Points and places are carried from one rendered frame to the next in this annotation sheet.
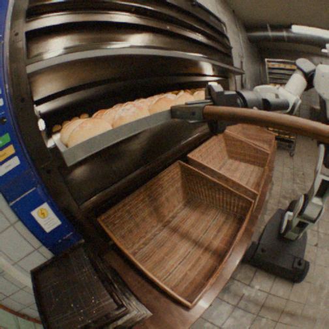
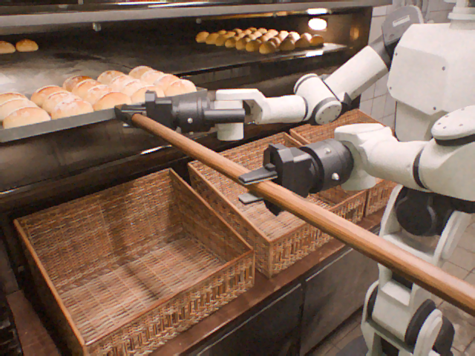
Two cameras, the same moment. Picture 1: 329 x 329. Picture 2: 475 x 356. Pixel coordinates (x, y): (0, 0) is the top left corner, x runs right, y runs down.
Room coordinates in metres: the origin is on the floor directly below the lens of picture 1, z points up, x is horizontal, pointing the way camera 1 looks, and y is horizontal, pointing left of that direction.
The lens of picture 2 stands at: (-0.59, -0.37, 1.48)
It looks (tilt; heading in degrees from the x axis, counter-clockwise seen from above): 26 degrees down; 1
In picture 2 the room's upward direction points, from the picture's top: straight up
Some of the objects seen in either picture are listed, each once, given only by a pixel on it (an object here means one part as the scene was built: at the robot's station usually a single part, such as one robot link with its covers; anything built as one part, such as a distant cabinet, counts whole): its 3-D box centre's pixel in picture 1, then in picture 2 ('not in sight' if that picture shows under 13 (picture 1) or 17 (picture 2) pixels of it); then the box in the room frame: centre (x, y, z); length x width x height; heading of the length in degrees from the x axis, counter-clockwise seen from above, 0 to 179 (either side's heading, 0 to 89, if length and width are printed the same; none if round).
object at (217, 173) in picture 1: (235, 162); (277, 193); (0.79, -0.50, 0.72); 0.56 x 0.49 x 0.28; 131
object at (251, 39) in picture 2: (190, 91); (259, 38); (1.69, -0.45, 1.21); 0.61 x 0.48 x 0.06; 41
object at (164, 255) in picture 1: (185, 224); (139, 254); (0.39, -0.04, 0.72); 0.56 x 0.49 x 0.28; 132
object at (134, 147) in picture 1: (199, 119); (228, 107); (0.98, -0.30, 1.02); 1.79 x 0.11 x 0.19; 131
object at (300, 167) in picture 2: not in sight; (300, 173); (0.03, -0.47, 1.18); 0.12 x 0.10 x 0.13; 123
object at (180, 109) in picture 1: (189, 111); (128, 114); (0.33, -0.08, 1.19); 0.09 x 0.04 x 0.03; 41
